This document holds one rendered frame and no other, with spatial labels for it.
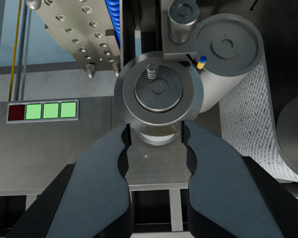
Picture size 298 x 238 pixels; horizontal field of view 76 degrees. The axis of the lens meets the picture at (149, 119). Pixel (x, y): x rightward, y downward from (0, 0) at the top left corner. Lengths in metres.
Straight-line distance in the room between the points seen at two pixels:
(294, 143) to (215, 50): 0.19
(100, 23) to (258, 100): 0.39
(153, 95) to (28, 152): 0.55
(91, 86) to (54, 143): 2.06
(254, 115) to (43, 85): 2.84
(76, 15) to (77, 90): 2.28
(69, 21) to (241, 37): 0.38
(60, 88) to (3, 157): 2.16
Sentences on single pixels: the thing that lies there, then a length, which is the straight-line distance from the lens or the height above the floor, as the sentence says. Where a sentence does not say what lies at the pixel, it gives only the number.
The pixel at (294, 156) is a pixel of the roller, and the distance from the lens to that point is 0.37.
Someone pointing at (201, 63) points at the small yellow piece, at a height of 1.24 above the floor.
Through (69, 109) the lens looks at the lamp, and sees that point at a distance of 0.70.
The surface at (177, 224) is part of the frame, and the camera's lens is 0.66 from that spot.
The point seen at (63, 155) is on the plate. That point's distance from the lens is 0.70.
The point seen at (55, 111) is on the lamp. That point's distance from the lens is 0.72.
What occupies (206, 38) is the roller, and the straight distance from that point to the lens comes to 0.37.
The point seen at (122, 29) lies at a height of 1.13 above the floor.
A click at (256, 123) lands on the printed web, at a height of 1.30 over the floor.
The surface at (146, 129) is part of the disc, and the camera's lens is 0.30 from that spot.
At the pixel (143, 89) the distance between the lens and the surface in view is 0.30.
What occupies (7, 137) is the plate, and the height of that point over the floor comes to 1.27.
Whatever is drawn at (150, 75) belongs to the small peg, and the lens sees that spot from 0.29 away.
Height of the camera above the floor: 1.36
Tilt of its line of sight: 11 degrees down
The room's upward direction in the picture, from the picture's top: 177 degrees clockwise
